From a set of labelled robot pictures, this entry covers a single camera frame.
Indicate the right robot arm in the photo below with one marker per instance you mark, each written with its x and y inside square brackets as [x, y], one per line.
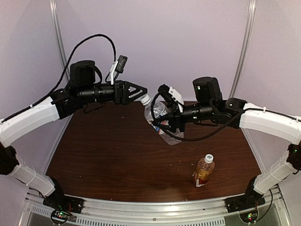
[239, 114]

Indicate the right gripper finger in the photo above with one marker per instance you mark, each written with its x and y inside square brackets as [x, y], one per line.
[170, 117]
[170, 128]

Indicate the white tea bottle cap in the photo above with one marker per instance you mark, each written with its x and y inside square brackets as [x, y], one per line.
[209, 158]

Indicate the amber tea bottle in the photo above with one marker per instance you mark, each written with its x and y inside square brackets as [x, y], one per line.
[201, 175]

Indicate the right circuit board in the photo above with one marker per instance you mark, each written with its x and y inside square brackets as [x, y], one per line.
[249, 216]

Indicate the aluminium frame post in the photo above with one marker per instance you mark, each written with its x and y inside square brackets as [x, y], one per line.
[58, 32]
[250, 18]

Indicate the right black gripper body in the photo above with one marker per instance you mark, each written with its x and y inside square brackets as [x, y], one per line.
[179, 123]

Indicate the left circuit board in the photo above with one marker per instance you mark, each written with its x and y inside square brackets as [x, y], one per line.
[59, 216]

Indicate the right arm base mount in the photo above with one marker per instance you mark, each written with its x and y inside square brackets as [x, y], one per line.
[244, 200]

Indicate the circuit board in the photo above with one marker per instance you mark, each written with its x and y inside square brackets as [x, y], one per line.
[59, 216]
[249, 216]

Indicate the front aluminium rail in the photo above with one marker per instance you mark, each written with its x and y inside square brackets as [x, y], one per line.
[210, 212]

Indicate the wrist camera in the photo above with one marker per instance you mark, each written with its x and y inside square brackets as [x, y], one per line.
[116, 69]
[172, 97]

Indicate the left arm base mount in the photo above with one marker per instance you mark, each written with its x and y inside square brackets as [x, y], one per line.
[59, 201]

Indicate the left aluminium frame post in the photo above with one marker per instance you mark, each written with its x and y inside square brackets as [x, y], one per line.
[58, 32]

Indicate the white water bottle cap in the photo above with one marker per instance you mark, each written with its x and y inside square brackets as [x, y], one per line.
[145, 100]

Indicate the right aluminium frame post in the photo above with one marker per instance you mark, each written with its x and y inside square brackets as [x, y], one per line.
[250, 18]

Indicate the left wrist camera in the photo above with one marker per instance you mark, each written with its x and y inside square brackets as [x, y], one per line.
[116, 69]

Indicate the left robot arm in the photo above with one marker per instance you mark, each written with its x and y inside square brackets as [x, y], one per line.
[81, 90]

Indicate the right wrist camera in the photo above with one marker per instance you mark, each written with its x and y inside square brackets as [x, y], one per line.
[172, 97]

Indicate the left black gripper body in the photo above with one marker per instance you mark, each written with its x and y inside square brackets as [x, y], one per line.
[117, 97]

